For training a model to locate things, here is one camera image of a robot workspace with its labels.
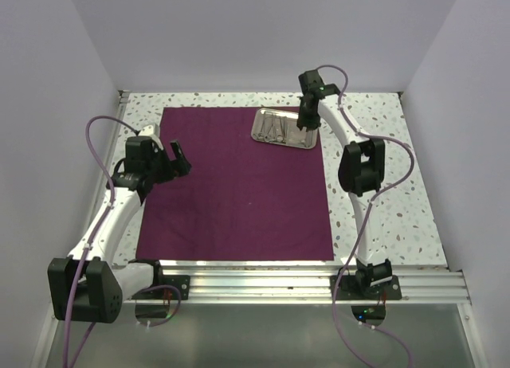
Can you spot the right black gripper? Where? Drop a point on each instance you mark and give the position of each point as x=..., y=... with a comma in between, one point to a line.
x=311, y=124

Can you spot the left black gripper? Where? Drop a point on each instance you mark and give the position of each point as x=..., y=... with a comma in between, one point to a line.
x=179, y=166

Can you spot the steel instrument tray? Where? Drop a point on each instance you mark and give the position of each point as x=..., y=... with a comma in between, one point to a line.
x=296, y=138

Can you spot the purple cloth wrap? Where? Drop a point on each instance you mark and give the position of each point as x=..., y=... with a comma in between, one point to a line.
x=242, y=200

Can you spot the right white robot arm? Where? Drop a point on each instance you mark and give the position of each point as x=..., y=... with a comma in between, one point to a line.
x=361, y=172

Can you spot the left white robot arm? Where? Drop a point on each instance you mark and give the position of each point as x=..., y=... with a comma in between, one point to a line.
x=83, y=285

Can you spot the steel forceps in tray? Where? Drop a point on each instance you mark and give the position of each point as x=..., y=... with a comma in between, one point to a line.
x=281, y=130

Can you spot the steel scissors in tray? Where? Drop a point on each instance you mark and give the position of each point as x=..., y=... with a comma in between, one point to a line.
x=267, y=132

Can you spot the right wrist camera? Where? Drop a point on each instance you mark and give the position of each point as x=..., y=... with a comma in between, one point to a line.
x=311, y=83

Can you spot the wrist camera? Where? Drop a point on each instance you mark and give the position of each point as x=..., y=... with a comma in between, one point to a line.
x=311, y=83
x=151, y=130

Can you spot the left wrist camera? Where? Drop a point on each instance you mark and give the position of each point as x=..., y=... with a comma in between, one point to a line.
x=151, y=130

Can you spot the aluminium left side rail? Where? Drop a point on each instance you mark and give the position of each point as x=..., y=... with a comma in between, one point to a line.
x=115, y=117

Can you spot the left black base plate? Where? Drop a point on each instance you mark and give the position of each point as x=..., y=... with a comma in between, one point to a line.
x=166, y=288

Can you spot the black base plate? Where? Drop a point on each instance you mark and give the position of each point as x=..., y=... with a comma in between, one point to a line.
x=166, y=288
x=371, y=282

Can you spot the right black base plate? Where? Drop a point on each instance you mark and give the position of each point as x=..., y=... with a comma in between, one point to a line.
x=371, y=282

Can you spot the aluminium front rail frame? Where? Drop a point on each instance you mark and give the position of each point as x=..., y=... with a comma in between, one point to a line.
x=308, y=284

